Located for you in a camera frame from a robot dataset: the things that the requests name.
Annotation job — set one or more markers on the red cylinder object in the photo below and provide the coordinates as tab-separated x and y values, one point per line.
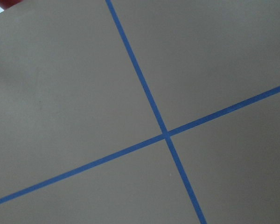
5	4

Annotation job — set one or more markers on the brown paper table cover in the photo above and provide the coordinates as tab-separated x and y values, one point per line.
140	112

